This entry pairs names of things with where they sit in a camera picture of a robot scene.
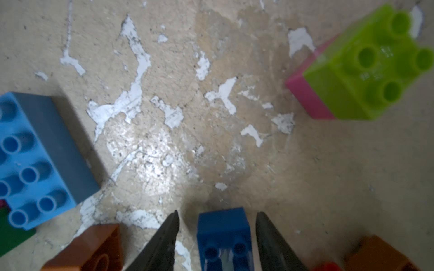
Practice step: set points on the red long lego brick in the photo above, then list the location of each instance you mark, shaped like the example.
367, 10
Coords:
328, 266

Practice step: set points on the lime green lego brick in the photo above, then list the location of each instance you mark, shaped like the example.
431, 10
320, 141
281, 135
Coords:
368, 67

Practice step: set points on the brown lego brick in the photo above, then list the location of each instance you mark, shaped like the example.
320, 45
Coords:
375, 254
98, 248

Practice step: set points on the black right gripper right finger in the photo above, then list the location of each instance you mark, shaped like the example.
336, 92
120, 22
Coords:
274, 252

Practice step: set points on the light blue long lego brick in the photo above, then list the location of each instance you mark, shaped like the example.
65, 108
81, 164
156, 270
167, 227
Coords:
43, 174

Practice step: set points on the brown lego brick front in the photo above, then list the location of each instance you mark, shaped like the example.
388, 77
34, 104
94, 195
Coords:
98, 248

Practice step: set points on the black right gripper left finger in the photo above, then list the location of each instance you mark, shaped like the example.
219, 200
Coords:
159, 253

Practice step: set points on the dark green lego brick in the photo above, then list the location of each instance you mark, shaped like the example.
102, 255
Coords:
11, 237

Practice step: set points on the dark blue lego brick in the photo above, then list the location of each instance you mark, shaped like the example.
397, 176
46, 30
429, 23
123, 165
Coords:
224, 241

